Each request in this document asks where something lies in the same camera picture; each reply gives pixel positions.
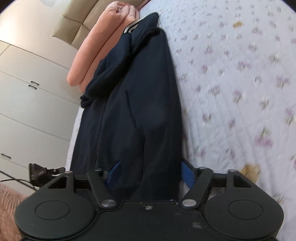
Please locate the folded peach pink quilt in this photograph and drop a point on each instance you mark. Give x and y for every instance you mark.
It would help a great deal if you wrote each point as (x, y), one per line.
(92, 52)

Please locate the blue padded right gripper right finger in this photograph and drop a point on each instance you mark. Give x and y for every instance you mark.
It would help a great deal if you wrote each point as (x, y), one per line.
(189, 173)

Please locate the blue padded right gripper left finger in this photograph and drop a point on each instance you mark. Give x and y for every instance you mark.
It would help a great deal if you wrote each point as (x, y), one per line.
(114, 174)

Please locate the white wardrobe with handles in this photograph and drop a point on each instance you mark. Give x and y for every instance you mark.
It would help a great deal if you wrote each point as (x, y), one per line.
(38, 109)

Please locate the beige padded headboard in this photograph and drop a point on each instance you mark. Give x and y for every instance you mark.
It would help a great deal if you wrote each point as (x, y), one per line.
(80, 20)

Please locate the white floral quilted bedspread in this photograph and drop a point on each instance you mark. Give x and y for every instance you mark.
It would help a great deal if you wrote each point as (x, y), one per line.
(235, 65)

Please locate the dark navy garment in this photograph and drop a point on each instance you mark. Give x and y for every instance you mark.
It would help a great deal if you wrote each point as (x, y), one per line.
(132, 114)

